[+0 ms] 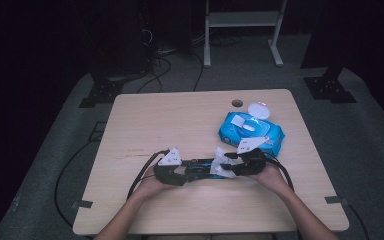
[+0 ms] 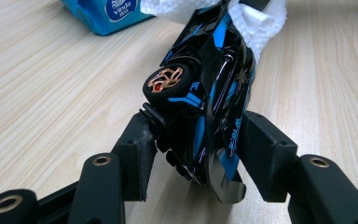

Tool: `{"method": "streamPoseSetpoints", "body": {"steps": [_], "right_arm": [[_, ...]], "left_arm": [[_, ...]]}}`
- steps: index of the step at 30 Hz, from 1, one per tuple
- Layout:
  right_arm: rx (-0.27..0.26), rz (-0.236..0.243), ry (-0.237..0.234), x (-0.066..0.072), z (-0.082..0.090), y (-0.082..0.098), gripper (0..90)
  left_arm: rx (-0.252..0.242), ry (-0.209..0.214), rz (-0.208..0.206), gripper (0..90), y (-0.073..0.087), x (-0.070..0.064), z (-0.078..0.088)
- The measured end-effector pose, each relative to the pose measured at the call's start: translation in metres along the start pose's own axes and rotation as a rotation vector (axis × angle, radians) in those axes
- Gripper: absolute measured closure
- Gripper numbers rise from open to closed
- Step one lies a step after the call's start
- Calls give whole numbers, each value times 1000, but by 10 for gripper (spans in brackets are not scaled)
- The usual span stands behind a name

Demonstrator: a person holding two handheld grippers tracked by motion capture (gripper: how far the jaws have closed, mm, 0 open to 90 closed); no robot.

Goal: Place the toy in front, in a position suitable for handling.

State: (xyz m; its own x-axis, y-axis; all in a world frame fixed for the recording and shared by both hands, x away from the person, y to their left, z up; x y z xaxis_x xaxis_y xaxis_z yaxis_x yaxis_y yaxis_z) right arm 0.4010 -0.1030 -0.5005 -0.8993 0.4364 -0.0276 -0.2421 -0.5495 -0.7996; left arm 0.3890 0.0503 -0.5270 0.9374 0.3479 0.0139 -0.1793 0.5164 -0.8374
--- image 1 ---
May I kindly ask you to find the white metal stand frame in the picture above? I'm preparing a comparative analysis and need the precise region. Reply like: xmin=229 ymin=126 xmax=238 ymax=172
xmin=202 ymin=0 xmax=288 ymax=69

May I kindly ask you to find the long black floor cable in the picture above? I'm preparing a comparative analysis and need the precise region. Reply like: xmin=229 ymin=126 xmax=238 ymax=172
xmin=54 ymin=131 xmax=104 ymax=240

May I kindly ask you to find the right hand-held gripper cable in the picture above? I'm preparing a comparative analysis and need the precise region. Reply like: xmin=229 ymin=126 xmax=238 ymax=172
xmin=265 ymin=157 xmax=296 ymax=193

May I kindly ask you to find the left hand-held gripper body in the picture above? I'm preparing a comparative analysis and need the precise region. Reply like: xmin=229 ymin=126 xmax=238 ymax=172
xmin=152 ymin=147 xmax=188 ymax=187

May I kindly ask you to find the bundle of black cables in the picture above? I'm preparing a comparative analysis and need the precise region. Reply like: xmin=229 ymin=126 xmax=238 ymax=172
xmin=135 ymin=28 xmax=205 ymax=95

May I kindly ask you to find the hand-held gripper cable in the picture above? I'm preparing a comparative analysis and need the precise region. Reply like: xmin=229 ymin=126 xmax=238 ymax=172
xmin=126 ymin=148 xmax=171 ymax=201
xmin=265 ymin=157 xmax=296 ymax=193

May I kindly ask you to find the person's left hand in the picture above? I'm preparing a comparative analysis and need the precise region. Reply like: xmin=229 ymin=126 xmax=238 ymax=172
xmin=134 ymin=165 xmax=178 ymax=202

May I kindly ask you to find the blue toy car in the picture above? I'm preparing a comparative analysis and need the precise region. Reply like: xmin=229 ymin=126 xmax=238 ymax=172
xmin=181 ymin=157 xmax=229 ymax=183

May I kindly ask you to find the black tape strip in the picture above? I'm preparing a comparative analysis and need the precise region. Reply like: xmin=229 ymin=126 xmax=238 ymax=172
xmin=324 ymin=195 xmax=350 ymax=205
xmin=71 ymin=199 xmax=94 ymax=210

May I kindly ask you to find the left hand-held gripper cable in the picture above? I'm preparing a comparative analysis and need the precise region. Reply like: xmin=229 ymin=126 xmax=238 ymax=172
xmin=126 ymin=148 xmax=171 ymax=201

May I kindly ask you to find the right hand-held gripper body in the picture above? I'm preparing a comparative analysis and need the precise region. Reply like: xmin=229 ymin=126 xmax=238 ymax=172
xmin=232 ymin=135 xmax=271 ymax=177

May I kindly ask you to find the white wet wipe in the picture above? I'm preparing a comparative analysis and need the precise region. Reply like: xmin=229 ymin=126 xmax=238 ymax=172
xmin=209 ymin=146 xmax=245 ymax=179

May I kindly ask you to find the black stand base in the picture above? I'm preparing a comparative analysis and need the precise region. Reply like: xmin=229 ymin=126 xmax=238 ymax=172
xmin=78 ymin=77 xmax=125 ymax=109
xmin=302 ymin=66 xmax=358 ymax=105

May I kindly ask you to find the person's right hand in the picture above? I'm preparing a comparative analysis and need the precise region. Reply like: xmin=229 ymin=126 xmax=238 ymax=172
xmin=246 ymin=163 xmax=292 ymax=198

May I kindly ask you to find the blue wet wipes pack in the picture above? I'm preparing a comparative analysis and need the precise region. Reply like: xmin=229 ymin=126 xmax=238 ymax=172
xmin=217 ymin=101 xmax=286 ymax=160

